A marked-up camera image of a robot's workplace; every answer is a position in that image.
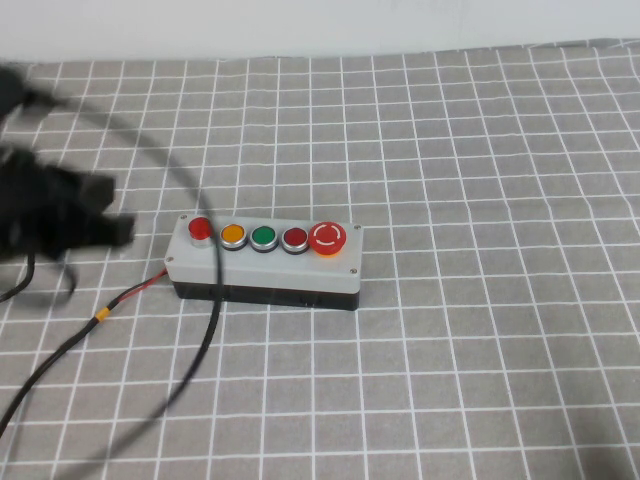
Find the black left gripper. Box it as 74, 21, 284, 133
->
0, 145, 138, 262

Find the red illuminated push button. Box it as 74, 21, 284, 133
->
187, 217, 214, 250

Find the yellow round push button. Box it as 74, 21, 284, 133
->
220, 223, 249, 252

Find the green round push button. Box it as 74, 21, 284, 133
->
249, 225, 280, 254

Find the grey black button control box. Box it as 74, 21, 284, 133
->
164, 213, 365, 314

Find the dark red round push button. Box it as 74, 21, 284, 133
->
281, 226, 311, 255

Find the red mushroom emergency stop button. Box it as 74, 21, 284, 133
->
308, 221, 348, 258

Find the grey checked tablecloth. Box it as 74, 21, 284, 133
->
0, 38, 640, 480

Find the thin black looped cable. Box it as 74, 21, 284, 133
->
0, 249, 37, 303

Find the long black arm cable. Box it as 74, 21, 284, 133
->
22, 89, 225, 466

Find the black power cable yellow band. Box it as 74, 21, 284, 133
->
0, 268, 171, 442

